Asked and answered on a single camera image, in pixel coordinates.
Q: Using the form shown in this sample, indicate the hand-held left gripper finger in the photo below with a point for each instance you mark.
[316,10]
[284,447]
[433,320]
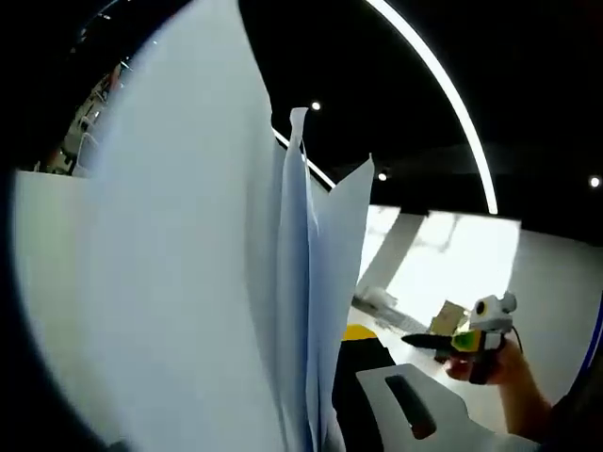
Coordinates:
[367,376]

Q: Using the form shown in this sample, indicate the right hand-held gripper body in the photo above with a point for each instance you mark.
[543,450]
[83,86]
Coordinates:
[492,315]

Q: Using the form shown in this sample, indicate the white printing papers bundle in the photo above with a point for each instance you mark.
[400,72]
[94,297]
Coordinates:
[188,235]

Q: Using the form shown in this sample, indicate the person's right hand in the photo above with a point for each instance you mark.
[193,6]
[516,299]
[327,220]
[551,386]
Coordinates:
[511,367]

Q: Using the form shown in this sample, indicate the brown cardboard box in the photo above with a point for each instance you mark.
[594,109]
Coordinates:
[447,318]

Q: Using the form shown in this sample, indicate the large window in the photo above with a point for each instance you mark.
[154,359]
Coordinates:
[447,263]

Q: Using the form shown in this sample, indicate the person's dark sleeve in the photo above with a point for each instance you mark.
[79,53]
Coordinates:
[570,419]

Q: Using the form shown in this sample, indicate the curved ceiling light strip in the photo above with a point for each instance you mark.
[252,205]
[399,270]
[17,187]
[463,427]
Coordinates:
[311,165]
[452,94]

